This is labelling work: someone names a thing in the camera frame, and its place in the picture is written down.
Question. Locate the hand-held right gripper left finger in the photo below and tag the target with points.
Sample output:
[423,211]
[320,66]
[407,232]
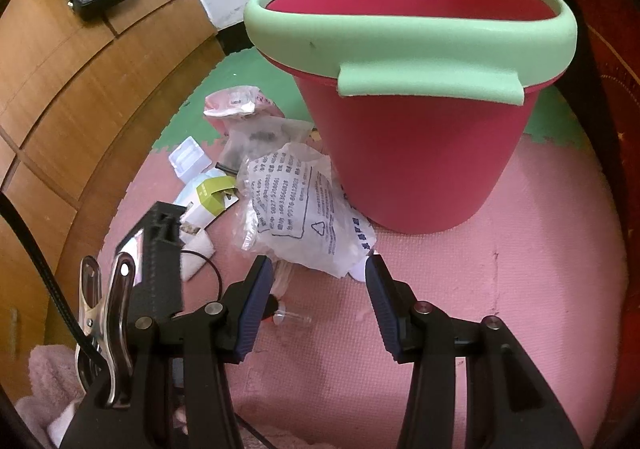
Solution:
[255,309]

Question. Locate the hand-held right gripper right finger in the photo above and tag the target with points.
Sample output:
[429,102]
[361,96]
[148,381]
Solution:
[385,309]

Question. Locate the clear plastic bag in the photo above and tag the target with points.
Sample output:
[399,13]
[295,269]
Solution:
[247,234]

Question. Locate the white box with green end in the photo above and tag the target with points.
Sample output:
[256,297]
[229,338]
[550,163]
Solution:
[215,196]

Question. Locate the printed white plastic bag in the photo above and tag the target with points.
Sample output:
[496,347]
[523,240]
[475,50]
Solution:
[300,209]

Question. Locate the red bucket with green rim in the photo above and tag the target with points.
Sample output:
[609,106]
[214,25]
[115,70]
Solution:
[415,154]

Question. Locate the white cotton glove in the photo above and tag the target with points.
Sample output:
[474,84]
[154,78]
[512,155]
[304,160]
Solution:
[195,254]

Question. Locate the small clear plastic piece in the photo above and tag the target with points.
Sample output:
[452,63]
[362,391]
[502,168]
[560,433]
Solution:
[290,316]

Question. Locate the metal spring clip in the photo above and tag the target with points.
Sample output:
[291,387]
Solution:
[117,329]

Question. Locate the white plastic tray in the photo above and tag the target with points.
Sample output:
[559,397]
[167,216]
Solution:
[187,159]

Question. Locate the pink foam mat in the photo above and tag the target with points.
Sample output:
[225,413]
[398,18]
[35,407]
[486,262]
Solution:
[500,279]

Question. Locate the clear zip bag with parts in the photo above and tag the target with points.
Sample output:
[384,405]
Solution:
[260,134]

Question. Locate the brown wooden wardrobe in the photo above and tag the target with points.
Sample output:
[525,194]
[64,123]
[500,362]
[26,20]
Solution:
[75,119]

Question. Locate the pink packet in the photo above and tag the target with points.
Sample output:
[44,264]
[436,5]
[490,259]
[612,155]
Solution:
[235,101]

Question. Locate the green foam mat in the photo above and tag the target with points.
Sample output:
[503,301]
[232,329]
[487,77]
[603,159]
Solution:
[240,74]

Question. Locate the red bedspread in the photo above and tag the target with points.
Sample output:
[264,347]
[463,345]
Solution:
[610,54]

